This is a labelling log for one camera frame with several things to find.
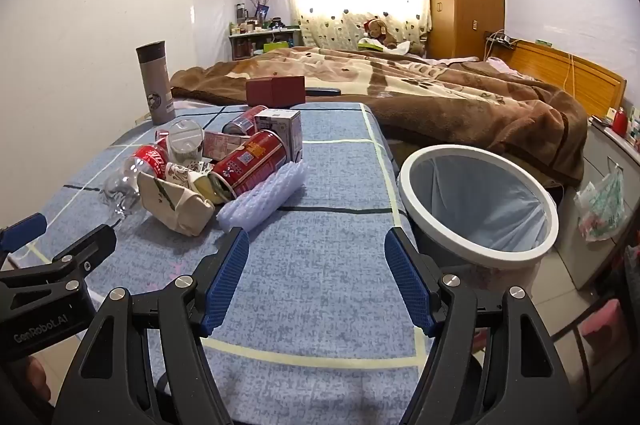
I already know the light blue bin liner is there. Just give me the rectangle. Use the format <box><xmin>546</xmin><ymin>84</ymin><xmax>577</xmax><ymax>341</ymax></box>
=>
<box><xmin>410</xmin><ymin>151</ymin><xmax>548</xmax><ymax>251</ymax></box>

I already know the cluttered white shelf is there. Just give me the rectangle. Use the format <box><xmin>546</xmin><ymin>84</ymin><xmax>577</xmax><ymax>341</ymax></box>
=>
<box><xmin>227</xmin><ymin>25</ymin><xmax>303</xmax><ymax>60</ymax></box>

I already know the brown patterned blanket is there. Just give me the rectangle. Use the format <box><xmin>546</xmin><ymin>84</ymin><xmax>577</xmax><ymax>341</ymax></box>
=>
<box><xmin>170</xmin><ymin>46</ymin><xmax>588</xmax><ymax>186</ymax></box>

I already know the dark red box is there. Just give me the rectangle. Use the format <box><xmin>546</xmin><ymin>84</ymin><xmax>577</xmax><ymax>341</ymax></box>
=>
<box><xmin>246</xmin><ymin>76</ymin><xmax>306</xmax><ymax>110</ymax></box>

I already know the patterned paper bag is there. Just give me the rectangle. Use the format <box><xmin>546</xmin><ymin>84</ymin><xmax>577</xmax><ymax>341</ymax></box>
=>
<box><xmin>165</xmin><ymin>161</ymin><xmax>213</xmax><ymax>190</ymax></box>

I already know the white foam net sleeve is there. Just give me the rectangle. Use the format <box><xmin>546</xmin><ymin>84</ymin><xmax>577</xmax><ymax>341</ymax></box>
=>
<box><xmin>216</xmin><ymin>160</ymin><xmax>307</xmax><ymax>233</ymax></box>

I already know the wooden bed headboard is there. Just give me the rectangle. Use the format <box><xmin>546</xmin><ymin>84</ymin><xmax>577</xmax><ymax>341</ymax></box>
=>
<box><xmin>510</xmin><ymin>40</ymin><xmax>628</xmax><ymax>118</ymax></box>

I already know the white rimmed grey trash bin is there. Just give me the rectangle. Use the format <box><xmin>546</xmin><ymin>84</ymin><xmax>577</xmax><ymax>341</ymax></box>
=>
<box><xmin>397</xmin><ymin>146</ymin><xmax>559</xmax><ymax>306</ymax></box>

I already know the white and green plastic bag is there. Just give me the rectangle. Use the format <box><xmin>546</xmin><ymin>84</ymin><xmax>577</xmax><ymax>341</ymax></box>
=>
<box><xmin>574</xmin><ymin>165</ymin><xmax>628</xmax><ymax>242</ymax></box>

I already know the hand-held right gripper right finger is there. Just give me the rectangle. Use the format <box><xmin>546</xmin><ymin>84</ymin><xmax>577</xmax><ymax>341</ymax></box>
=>
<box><xmin>384</xmin><ymin>226</ymin><xmax>588</xmax><ymax>425</ymax></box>

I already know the large red drink can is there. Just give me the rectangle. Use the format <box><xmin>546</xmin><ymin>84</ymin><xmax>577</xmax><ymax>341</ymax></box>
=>
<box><xmin>207</xmin><ymin>130</ymin><xmax>287</xmax><ymax>202</ymax></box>

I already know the brown teddy bear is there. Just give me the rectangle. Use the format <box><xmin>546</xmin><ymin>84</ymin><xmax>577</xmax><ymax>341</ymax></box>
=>
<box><xmin>362</xmin><ymin>19</ymin><xmax>401</xmax><ymax>48</ymax></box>

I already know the person's left hand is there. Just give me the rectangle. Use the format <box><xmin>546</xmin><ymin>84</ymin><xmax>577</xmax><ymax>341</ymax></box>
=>
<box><xmin>27</xmin><ymin>352</ymin><xmax>52</xmax><ymax>401</ymax></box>

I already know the pink stool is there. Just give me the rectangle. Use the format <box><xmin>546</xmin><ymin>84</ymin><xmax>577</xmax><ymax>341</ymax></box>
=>
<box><xmin>565</xmin><ymin>300</ymin><xmax>632</xmax><ymax>368</ymax></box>

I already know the grey bedside cabinet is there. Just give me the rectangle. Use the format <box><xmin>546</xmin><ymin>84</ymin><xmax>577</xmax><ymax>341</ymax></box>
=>
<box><xmin>555</xmin><ymin>115</ymin><xmax>640</xmax><ymax>291</ymax></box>

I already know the purple and white carton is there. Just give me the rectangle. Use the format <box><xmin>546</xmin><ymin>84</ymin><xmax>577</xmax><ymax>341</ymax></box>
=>
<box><xmin>254</xmin><ymin>110</ymin><xmax>303</xmax><ymax>163</ymax></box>

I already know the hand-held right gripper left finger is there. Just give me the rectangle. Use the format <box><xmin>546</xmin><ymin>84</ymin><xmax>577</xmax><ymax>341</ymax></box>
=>
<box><xmin>52</xmin><ymin>227</ymin><xmax>250</xmax><ymax>425</ymax></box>

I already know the pink cloth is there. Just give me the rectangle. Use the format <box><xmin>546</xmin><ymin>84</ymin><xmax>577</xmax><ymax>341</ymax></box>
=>
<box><xmin>487</xmin><ymin>57</ymin><xmax>526</xmax><ymax>78</ymax></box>

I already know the blue checked tablecloth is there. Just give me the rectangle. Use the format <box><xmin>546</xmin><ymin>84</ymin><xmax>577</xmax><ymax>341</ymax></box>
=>
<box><xmin>0</xmin><ymin>102</ymin><xmax>436</xmax><ymax>425</ymax></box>

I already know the cream cloth bag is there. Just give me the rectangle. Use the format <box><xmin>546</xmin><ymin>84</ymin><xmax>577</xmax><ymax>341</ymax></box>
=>
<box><xmin>137</xmin><ymin>171</ymin><xmax>216</xmax><ymax>237</ymax></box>

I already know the white and red carton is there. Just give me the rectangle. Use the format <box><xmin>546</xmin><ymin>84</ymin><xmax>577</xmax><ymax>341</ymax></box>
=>
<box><xmin>202</xmin><ymin>131</ymin><xmax>246</xmax><ymax>163</ymax></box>

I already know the clear bottle with red label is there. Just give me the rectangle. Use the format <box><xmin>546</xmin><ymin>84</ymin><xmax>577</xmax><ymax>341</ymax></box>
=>
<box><xmin>102</xmin><ymin>144</ymin><xmax>171</xmax><ymax>221</ymax></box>

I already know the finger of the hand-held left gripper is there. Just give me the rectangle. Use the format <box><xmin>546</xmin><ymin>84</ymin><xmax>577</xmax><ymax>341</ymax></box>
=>
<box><xmin>0</xmin><ymin>225</ymin><xmax>117</xmax><ymax>301</ymax></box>
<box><xmin>0</xmin><ymin>213</ymin><xmax>48</xmax><ymax>256</ymax></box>

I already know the grey thermos tumbler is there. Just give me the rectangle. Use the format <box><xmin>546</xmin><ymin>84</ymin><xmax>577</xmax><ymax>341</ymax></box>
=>
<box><xmin>136</xmin><ymin>41</ymin><xmax>176</xmax><ymax>126</ymax></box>

